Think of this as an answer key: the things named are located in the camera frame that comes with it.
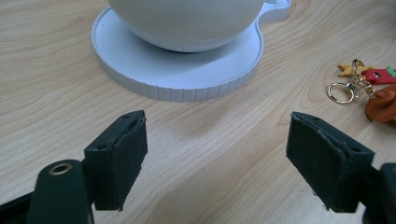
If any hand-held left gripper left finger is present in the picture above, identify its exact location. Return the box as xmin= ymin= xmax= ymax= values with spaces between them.
xmin=83 ymin=109 xmax=149 ymax=212

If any white round bowl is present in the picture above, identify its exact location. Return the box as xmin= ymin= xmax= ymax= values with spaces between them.
xmin=106 ymin=0 xmax=277 ymax=53

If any white ribbed saucer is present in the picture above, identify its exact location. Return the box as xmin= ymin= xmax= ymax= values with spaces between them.
xmin=91 ymin=0 xmax=292 ymax=103

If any colourful keychain with gold ring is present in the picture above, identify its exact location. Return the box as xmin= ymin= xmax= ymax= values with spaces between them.
xmin=326 ymin=58 xmax=396 ymax=125

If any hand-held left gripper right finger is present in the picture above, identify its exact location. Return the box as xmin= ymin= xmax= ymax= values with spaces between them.
xmin=285 ymin=111 xmax=375 ymax=214

